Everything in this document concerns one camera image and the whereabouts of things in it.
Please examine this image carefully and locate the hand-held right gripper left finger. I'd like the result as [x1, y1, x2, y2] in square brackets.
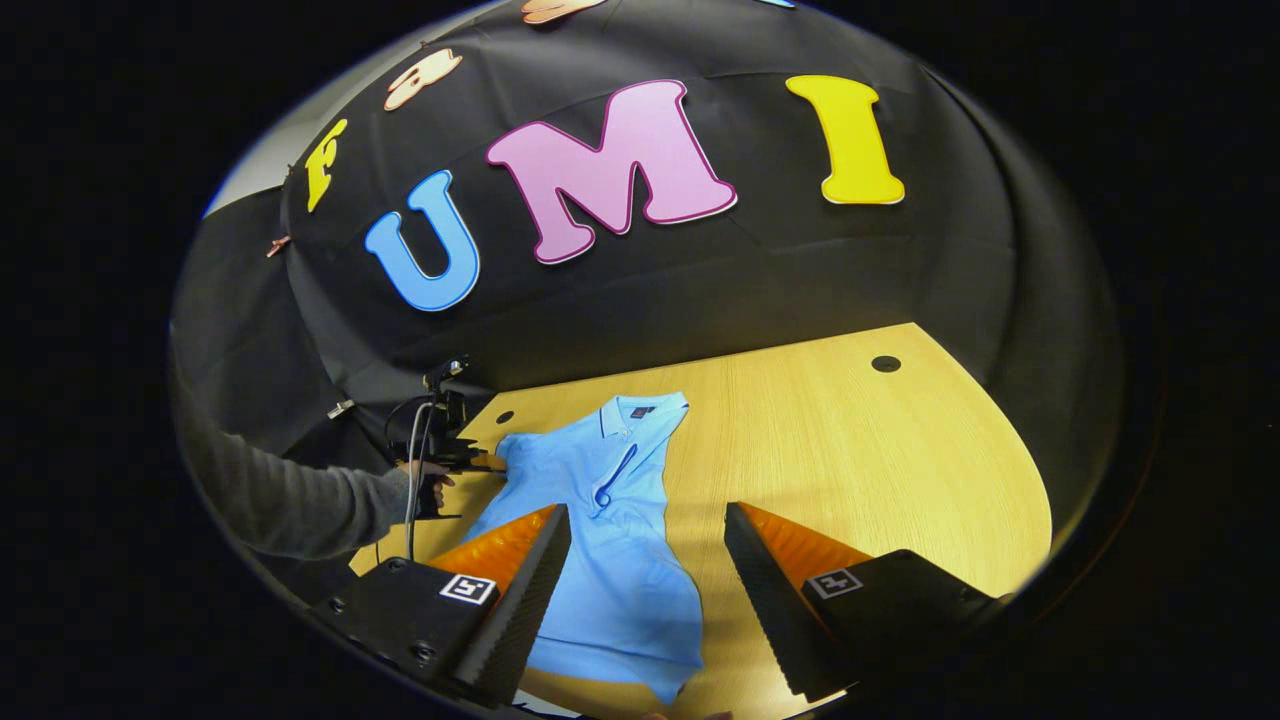
[310, 503, 573, 709]

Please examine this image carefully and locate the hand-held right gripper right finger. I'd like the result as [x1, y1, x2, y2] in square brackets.
[724, 502, 1011, 703]

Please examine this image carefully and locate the light blue T-shirt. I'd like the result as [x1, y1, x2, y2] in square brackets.
[462, 392, 706, 704]

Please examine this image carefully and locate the black backdrop cloth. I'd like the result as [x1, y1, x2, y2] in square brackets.
[170, 0, 1126, 561]

